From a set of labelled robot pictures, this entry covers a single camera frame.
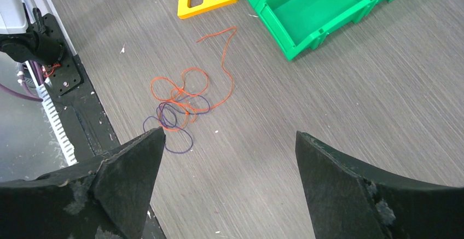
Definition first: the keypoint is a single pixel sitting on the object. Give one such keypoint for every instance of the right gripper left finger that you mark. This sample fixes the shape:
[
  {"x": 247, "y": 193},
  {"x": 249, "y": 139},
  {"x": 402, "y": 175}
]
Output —
[{"x": 40, "y": 208}]

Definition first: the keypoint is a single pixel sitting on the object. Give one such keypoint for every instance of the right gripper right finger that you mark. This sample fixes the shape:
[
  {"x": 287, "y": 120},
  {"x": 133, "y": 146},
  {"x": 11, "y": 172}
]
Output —
[{"x": 349, "y": 198}]

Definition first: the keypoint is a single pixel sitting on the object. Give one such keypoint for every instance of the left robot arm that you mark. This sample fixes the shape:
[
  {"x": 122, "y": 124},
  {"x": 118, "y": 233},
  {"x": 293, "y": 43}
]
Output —
[{"x": 24, "y": 34}]

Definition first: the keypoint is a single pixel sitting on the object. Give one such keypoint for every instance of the green six-compartment bin tray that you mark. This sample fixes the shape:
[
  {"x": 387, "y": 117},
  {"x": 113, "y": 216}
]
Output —
[{"x": 297, "y": 25}]

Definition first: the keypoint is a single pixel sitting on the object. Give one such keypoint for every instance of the slotted cable duct rail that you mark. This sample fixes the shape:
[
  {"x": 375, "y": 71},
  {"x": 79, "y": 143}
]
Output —
[{"x": 67, "y": 148}]

